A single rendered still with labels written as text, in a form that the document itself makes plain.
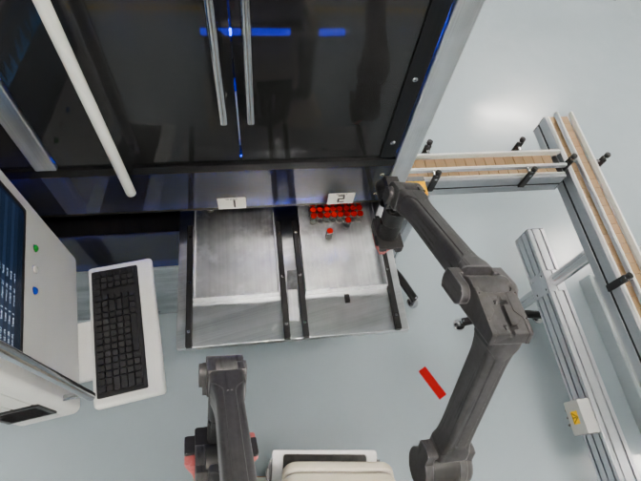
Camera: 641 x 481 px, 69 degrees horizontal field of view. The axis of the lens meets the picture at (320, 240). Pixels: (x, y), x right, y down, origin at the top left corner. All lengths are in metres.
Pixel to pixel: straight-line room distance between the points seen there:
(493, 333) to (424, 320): 1.72
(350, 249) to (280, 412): 0.99
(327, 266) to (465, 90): 2.28
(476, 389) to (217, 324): 0.83
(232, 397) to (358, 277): 0.79
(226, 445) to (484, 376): 0.42
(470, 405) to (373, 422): 1.44
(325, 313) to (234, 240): 0.38
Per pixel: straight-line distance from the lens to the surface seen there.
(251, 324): 1.43
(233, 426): 0.77
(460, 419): 0.92
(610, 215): 1.95
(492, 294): 0.82
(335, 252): 1.53
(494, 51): 3.95
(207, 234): 1.56
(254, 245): 1.53
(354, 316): 1.46
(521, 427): 2.54
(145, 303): 1.58
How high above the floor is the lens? 2.24
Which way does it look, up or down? 61 degrees down
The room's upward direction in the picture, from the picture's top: 11 degrees clockwise
